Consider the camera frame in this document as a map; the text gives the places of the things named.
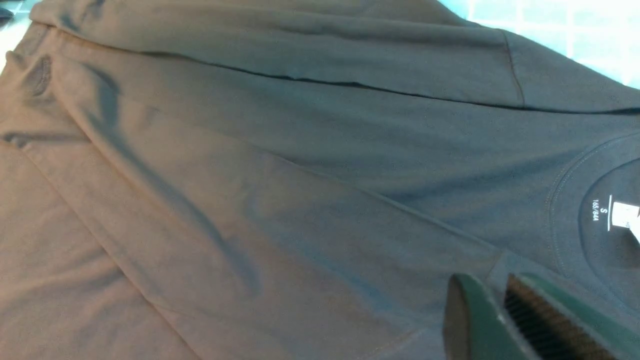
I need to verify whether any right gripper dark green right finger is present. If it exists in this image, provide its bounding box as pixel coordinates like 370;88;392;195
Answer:
503;273;640;360

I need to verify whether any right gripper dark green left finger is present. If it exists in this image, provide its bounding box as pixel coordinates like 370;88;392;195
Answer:
442;273;538;360

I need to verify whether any dark gray long-sleeved shirt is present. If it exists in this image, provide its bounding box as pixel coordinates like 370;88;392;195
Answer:
1;0;639;360

